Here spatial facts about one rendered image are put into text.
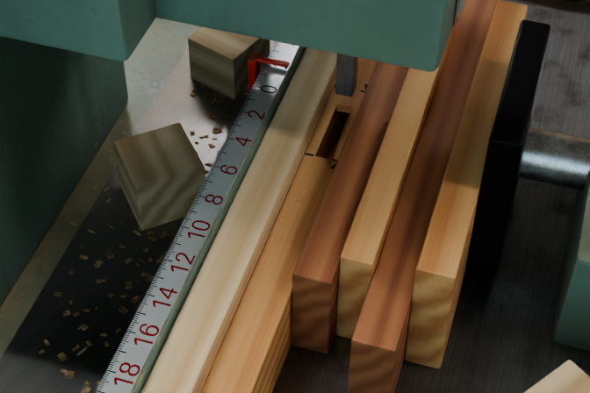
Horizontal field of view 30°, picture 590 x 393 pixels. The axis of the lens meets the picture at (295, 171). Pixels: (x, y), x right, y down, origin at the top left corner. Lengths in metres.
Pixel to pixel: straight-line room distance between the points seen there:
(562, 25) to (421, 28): 0.24
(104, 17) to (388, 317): 0.18
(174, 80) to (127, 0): 0.32
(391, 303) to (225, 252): 0.08
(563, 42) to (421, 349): 0.26
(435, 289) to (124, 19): 0.18
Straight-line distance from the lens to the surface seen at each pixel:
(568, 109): 0.65
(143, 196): 0.68
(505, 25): 0.59
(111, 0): 0.49
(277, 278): 0.49
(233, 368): 0.46
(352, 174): 0.52
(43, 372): 0.64
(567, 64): 0.68
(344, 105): 0.57
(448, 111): 0.56
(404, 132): 0.53
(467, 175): 0.50
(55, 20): 0.51
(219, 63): 0.77
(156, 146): 0.70
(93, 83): 0.72
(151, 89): 0.80
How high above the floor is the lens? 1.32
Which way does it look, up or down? 45 degrees down
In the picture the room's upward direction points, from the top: straight up
